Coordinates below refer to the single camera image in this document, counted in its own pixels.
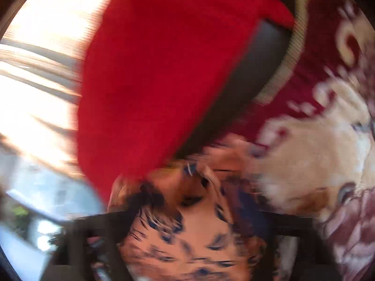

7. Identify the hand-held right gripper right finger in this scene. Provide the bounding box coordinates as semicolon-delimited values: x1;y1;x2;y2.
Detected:
234;188;343;281

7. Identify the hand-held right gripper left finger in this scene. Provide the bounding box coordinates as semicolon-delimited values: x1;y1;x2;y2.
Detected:
39;206;141;281

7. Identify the orange dark-patterned small garment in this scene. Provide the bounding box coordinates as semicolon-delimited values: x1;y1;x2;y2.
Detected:
108;136;283;281

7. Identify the floral plush blanket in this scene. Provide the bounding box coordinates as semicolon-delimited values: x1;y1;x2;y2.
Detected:
229;0;375;281

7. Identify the dark leather sofa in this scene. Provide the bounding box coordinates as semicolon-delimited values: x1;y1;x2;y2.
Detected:
174;0;308;160

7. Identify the bright window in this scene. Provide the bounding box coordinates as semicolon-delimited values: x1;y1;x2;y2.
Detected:
0;0;124;179

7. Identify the red cushion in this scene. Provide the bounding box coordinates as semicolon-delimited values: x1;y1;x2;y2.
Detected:
75;0;296;210

